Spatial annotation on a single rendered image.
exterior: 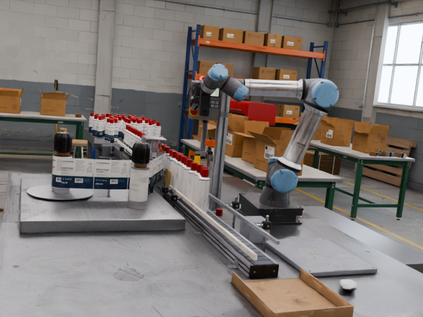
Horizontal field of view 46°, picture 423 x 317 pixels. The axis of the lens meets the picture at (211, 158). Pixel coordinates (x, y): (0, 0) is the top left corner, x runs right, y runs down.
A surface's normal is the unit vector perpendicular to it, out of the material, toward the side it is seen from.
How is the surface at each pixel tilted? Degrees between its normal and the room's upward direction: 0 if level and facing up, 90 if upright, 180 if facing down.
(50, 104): 89
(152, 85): 90
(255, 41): 91
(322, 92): 87
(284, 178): 102
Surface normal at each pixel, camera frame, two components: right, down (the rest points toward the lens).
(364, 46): -0.94, -0.04
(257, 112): 0.51, 0.18
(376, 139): 0.25, 0.14
